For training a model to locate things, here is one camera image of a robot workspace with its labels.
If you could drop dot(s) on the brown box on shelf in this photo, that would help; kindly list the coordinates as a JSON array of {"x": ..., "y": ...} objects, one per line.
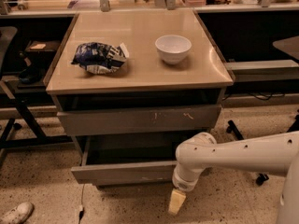
[{"x": 42, "y": 46}]

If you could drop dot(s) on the grey drawer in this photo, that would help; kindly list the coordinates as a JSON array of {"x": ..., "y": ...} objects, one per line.
[
  {"x": 139, "y": 120},
  {"x": 115, "y": 160}
]

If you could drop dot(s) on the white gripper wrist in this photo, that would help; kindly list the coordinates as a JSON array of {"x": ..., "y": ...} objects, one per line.
[{"x": 183, "y": 183}]

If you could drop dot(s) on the grey top drawer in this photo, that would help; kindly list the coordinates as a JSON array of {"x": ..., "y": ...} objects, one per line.
[{"x": 139, "y": 120}]

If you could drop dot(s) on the white shoe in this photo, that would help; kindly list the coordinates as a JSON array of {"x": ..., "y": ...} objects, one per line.
[{"x": 18, "y": 214}]

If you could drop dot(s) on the crumpled blue chip bag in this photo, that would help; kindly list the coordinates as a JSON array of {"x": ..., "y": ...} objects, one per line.
[{"x": 100, "y": 59}]

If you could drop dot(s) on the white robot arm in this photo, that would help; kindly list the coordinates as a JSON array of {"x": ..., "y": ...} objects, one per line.
[{"x": 273, "y": 154}]

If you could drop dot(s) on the white ceramic bowl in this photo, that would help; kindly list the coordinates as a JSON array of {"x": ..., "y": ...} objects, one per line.
[{"x": 173, "y": 49}]

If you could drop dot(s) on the grey drawer cabinet beige top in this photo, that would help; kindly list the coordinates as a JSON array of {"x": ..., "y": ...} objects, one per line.
[{"x": 145, "y": 80}]

